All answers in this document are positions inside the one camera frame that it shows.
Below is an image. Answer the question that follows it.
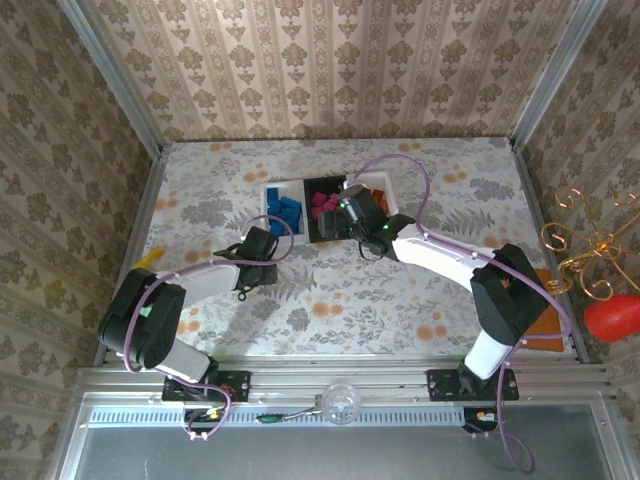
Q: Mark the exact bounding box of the orange flat board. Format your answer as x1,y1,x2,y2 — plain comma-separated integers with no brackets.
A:
519,268,567,352

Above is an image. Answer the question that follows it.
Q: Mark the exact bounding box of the grey slotted cable duct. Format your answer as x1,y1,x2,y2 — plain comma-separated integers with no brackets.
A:
88,405,469,427

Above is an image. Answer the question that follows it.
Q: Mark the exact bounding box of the black cable connector box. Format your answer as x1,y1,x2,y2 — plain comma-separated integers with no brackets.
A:
463,407,507,434
183,407,232,424

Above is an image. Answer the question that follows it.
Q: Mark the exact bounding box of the red egg-shaped ball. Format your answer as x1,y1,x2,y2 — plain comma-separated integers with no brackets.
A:
582,293,640,344

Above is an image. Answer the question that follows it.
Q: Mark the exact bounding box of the yellow banana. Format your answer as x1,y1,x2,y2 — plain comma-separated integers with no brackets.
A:
139,246,166,269

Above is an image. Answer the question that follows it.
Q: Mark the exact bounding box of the black plastic container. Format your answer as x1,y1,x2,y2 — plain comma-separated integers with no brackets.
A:
302,174,351,245

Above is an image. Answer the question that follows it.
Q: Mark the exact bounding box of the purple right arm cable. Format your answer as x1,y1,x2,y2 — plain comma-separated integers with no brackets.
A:
348,153,573,475

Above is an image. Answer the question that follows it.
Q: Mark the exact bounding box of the gold wire ornament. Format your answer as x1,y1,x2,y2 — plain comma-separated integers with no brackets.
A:
541,186,640,301

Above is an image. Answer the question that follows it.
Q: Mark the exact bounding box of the white plastic container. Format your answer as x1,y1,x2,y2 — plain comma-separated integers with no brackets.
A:
259,180,309,246
349,171,399,221

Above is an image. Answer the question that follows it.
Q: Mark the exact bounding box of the aluminium base beam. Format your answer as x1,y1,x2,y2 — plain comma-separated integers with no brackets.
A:
74,355,614,404

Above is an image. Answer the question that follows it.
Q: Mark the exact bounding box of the grey metal panel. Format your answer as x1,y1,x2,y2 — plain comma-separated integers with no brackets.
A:
49,392,640,480

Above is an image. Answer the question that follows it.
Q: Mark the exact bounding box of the aluminium corner post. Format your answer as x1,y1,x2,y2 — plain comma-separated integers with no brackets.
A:
508,0,610,151
57,0,165,157

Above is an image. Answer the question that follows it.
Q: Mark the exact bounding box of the clear plastic dome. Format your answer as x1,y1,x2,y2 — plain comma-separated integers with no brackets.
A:
319,382,363,426

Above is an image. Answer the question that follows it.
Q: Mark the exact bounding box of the aluminium side rail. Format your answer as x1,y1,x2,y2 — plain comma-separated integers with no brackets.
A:
93,152,169,366
509,141,591,364

